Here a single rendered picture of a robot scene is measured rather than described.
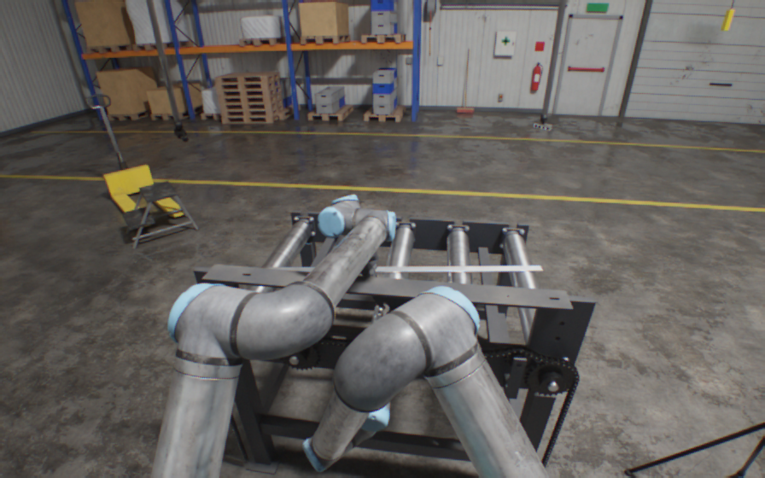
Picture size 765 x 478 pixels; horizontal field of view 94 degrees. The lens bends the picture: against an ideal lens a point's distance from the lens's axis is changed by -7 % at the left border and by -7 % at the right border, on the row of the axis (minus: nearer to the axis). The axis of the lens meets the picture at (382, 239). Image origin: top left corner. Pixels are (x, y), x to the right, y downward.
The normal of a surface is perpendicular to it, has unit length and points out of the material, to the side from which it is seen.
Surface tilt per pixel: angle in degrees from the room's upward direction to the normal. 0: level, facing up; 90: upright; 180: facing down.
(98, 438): 0
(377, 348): 41
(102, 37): 90
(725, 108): 90
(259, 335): 63
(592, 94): 90
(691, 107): 90
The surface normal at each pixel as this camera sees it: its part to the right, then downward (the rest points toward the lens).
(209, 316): -0.18, -0.30
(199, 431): 0.47, -0.09
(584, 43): -0.15, 0.49
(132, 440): -0.01, -0.87
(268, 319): 0.22, -0.34
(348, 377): -0.61, -0.06
